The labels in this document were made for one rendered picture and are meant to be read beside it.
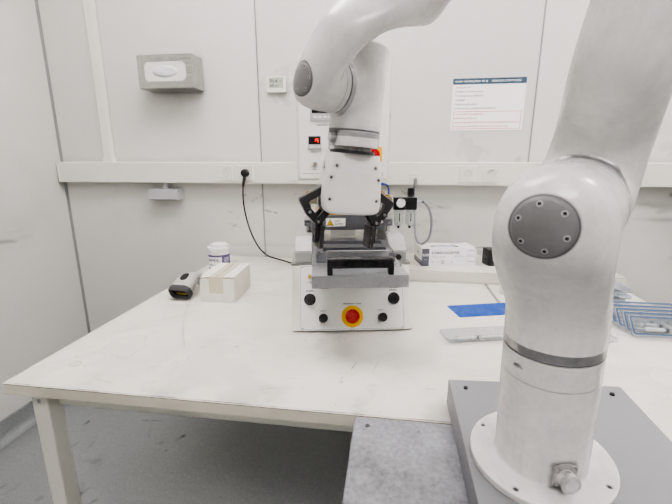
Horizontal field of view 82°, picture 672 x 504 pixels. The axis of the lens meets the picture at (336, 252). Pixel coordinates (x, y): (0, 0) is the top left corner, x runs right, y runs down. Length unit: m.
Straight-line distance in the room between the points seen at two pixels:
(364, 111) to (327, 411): 0.55
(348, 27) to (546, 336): 0.45
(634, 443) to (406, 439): 0.34
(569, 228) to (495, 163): 1.42
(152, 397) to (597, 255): 0.81
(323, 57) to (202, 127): 1.51
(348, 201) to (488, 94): 1.32
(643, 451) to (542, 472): 0.19
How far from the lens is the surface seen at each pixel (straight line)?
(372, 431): 0.77
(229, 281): 1.35
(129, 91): 2.24
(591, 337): 0.54
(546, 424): 0.59
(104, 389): 1.00
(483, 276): 1.61
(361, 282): 0.88
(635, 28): 0.50
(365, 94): 0.63
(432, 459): 0.73
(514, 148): 1.90
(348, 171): 0.63
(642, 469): 0.75
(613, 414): 0.84
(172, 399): 0.91
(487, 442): 0.69
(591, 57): 0.51
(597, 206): 0.43
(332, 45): 0.57
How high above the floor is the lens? 1.22
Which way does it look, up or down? 13 degrees down
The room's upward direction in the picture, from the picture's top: straight up
